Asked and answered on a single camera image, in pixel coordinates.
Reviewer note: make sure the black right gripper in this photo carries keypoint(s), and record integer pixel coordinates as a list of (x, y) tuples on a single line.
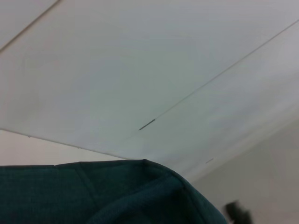
[(240, 214)]

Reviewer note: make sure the dark teal insulated lunch bag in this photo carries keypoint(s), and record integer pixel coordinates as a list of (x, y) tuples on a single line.
[(105, 193)]

